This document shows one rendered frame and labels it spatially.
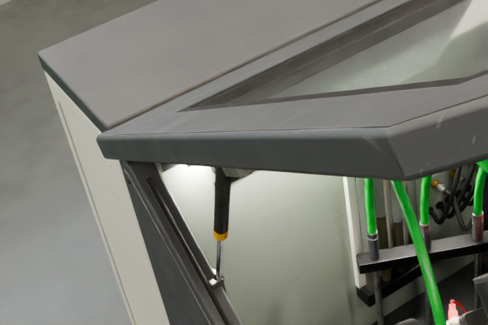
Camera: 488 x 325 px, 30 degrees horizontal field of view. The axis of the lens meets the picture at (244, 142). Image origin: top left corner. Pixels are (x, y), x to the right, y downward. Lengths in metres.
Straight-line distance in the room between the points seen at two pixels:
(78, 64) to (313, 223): 0.48
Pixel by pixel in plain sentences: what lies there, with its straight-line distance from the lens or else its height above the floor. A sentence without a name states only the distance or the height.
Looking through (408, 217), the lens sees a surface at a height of 1.41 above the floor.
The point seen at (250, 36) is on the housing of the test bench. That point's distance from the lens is 1.43.
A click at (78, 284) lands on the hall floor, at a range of 3.29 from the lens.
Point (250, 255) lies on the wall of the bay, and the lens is 1.52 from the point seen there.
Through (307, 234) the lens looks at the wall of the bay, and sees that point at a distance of 1.58.
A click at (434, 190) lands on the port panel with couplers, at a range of 1.73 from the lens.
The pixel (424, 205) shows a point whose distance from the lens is 1.52.
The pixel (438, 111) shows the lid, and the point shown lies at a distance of 0.55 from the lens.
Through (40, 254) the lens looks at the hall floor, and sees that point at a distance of 3.46.
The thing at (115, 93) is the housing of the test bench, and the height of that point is 1.50.
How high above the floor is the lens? 2.23
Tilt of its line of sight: 37 degrees down
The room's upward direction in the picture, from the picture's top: 11 degrees counter-clockwise
